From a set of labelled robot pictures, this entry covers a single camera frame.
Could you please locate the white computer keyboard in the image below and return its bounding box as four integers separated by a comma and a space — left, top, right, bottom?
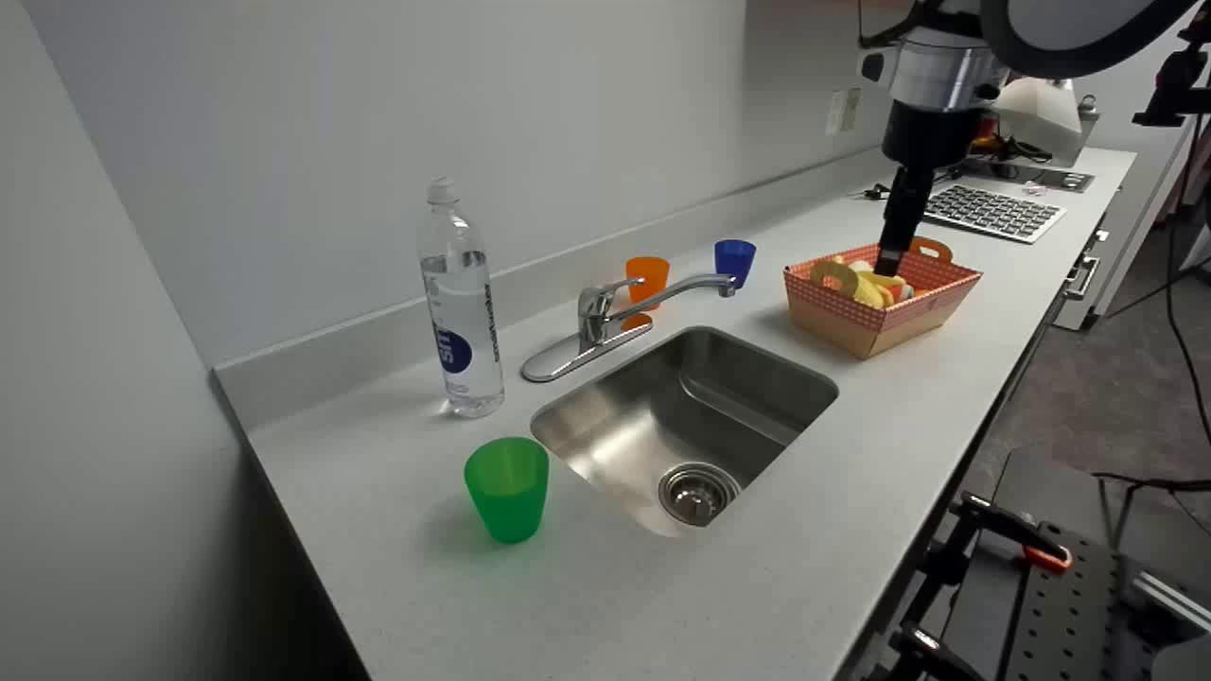
923, 183, 1066, 246

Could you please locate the clear plastic water bottle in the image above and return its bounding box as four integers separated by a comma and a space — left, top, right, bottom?
418, 179, 506, 425

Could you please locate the green plastic cup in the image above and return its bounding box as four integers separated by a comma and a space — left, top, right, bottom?
463, 435, 554, 547

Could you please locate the yellow soft food toy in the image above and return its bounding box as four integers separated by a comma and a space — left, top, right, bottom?
809, 253, 915, 315

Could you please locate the white cabinet with handle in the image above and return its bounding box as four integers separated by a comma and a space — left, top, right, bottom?
1051, 147, 1147, 335

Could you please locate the orange plastic cup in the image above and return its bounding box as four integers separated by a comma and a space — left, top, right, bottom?
620, 253, 674, 335

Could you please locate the black hanging cable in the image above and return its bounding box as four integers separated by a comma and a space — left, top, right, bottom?
1156, 205, 1211, 445

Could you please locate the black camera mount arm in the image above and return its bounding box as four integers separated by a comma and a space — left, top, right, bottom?
1131, 0, 1211, 132

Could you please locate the stainless steel sink basin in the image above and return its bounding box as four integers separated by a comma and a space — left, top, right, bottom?
525, 320, 844, 539

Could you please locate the white wall outlet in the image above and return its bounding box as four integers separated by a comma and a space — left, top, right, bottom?
824, 85, 862, 140

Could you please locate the chrome sink faucet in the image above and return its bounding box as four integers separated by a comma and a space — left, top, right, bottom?
515, 268, 747, 384

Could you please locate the orange checkered paper basket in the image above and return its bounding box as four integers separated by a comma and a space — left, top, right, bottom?
779, 236, 984, 362

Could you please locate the black clamp with orange tip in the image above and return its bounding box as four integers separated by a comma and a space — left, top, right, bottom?
949, 492, 1078, 577

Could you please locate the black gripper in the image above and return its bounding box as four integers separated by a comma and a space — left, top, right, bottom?
873, 101, 979, 281

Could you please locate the white rounded device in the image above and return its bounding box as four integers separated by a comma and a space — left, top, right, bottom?
984, 74, 1090, 169

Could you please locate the blue plastic cup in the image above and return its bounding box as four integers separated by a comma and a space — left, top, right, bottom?
711, 239, 760, 297

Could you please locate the black perforated work table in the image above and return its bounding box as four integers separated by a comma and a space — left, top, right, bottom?
940, 451, 1211, 681

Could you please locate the metal sink drain strainer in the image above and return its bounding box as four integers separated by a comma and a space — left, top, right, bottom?
655, 457, 741, 531

